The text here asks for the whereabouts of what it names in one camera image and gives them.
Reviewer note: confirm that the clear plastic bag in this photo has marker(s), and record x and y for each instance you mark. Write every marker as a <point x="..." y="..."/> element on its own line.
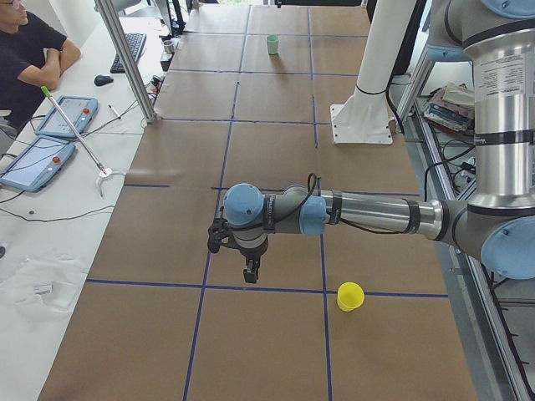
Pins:
<point x="44" y="288"/>

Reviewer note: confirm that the lower blue teach pendant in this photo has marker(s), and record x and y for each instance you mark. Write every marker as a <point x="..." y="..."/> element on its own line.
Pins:
<point x="36" y="166"/>

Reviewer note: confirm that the light green cup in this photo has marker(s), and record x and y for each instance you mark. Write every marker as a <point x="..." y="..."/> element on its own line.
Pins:
<point x="272" y="44"/>

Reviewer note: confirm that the black keyboard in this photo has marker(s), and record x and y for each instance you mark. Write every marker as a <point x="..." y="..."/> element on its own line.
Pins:
<point x="136" y="45"/>

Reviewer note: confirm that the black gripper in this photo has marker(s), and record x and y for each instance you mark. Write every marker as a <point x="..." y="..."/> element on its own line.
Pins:
<point x="252" y="253"/>

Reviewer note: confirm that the black computer mouse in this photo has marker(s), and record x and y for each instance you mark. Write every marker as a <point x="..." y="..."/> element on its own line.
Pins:
<point x="102" y="80"/>

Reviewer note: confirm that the small metal cup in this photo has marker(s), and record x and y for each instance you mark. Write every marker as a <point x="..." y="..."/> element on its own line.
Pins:
<point x="168" y="46"/>

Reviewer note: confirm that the aluminium frame post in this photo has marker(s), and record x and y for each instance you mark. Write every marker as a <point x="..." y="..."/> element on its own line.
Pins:
<point x="112" y="22"/>

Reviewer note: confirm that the black and white pen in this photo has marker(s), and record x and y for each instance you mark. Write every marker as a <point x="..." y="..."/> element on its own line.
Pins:
<point x="114" y="111"/>

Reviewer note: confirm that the seated person black shirt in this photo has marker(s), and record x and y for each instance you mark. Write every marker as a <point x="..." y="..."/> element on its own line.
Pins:
<point x="33" y="55"/>

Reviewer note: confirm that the white central pedestal column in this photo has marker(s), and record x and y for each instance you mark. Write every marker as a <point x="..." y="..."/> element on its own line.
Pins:
<point x="364" y="117"/>

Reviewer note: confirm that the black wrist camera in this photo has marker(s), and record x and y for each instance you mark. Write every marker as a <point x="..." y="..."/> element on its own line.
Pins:
<point x="218" y="235"/>

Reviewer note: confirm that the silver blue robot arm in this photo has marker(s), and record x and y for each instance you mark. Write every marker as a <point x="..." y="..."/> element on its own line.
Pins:
<point x="496" y="225"/>

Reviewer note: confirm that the yellow plastic cup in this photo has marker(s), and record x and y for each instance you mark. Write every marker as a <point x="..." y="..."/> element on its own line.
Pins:
<point x="350" y="296"/>

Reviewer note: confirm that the long grabber stick tool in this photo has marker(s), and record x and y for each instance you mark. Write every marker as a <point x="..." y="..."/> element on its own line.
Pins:
<point x="104" y="172"/>

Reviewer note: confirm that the stack of folded cloths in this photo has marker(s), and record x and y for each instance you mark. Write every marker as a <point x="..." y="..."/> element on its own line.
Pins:
<point x="452" y="107"/>

